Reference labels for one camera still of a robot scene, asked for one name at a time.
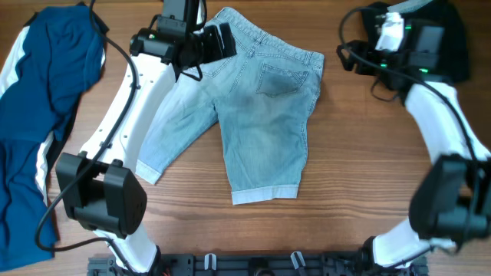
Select right black camera cable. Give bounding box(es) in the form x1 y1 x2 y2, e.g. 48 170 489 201
338 5 480 246

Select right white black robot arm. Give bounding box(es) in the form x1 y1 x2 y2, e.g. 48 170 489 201
338 20 490 274

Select light blue denim shorts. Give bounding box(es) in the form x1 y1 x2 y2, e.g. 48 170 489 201
136 7 325 205

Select black folded garment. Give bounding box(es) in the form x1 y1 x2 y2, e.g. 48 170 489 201
361 0 470 83

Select blue white-striped garment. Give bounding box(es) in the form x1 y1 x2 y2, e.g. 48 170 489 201
1 3 105 271

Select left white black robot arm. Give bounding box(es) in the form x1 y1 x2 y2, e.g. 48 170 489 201
55 1 236 275

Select left black camera cable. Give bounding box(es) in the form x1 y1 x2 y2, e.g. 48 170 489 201
34 0 140 254

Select black camera cable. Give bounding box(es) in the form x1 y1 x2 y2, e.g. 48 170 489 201
338 5 480 246
34 0 140 254

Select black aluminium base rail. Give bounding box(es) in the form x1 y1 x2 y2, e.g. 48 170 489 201
87 251 429 276

